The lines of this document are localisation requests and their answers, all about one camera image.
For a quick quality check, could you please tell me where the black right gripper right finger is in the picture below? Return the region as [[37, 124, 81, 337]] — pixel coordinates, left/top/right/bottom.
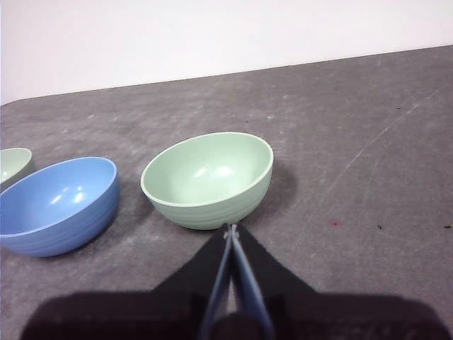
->
[[232, 223, 453, 340]]

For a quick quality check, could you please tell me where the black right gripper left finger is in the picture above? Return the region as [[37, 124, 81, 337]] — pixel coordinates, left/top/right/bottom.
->
[[21, 223, 234, 340]]

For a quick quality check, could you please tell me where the blue ribbed bowl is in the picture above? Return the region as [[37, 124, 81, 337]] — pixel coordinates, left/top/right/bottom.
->
[[0, 157, 120, 258]]

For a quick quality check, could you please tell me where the green ribbed bowl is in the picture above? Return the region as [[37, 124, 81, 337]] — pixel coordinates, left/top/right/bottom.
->
[[140, 131, 275, 231], [0, 147, 35, 186]]

